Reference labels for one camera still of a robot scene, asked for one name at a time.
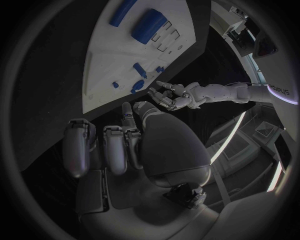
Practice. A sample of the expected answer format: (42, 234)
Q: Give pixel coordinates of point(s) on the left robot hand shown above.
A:
(168, 97)

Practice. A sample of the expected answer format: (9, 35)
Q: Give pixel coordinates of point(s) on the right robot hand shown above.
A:
(168, 146)

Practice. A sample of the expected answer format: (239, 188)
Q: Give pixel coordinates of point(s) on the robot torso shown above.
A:
(278, 78)

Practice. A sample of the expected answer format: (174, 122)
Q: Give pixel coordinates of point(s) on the blue peg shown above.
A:
(140, 69)

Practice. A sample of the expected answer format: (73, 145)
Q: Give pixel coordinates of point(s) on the large blue cylinder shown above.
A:
(148, 26)

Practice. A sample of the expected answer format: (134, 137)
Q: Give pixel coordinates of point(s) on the white task board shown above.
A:
(136, 56)

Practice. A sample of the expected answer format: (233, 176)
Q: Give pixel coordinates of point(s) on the small blue plug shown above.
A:
(160, 69)

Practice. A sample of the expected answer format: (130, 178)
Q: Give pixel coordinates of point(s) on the long blue cylinder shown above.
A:
(120, 13)

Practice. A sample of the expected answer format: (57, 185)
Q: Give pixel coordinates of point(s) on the small blue block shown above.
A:
(115, 84)

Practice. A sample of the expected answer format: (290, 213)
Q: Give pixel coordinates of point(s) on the workshop desk with equipment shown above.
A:
(236, 24)

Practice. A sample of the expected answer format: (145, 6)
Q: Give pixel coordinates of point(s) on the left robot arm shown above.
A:
(220, 92)

